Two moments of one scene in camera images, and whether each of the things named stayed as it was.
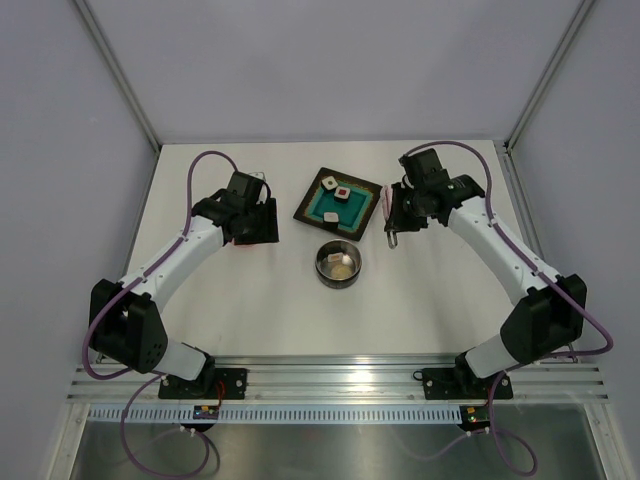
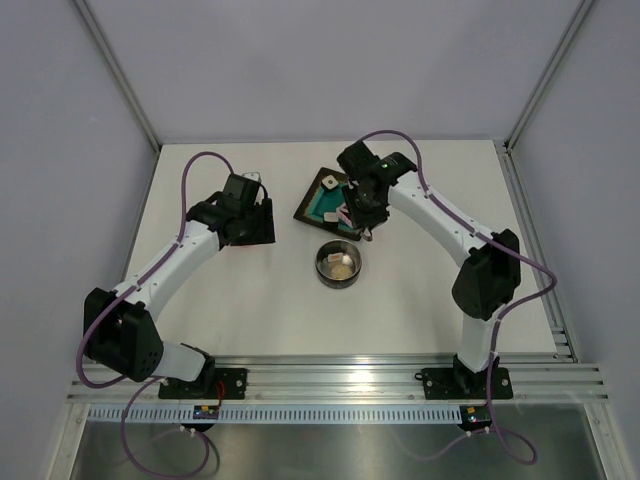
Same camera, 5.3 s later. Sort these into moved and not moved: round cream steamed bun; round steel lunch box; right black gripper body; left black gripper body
Moved: right black gripper body
Not moved: round cream steamed bun; left black gripper body; round steel lunch box
